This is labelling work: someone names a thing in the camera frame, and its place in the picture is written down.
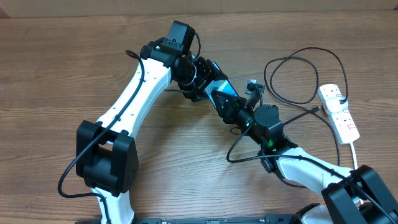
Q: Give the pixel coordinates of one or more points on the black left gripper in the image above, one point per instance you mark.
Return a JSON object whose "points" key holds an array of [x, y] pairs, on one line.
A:
{"points": [[208, 72]]}

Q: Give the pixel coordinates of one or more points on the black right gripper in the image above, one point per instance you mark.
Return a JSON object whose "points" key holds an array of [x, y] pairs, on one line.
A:
{"points": [[231, 104]]}

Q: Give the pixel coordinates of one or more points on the blue Galaxy smartphone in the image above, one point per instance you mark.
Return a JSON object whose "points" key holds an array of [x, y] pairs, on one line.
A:
{"points": [[220, 85]]}

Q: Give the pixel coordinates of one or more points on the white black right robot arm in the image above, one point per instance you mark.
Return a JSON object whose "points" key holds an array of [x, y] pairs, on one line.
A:
{"points": [[350, 195]]}

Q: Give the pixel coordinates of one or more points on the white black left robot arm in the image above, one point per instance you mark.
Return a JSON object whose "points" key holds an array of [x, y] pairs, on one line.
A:
{"points": [[106, 156]]}

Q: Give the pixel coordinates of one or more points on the white charger plug adapter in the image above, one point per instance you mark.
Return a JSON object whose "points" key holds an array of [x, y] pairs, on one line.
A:
{"points": [[335, 104]]}

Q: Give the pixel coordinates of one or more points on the white power strip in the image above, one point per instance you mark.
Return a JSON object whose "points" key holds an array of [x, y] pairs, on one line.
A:
{"points": [[342, 122]]}

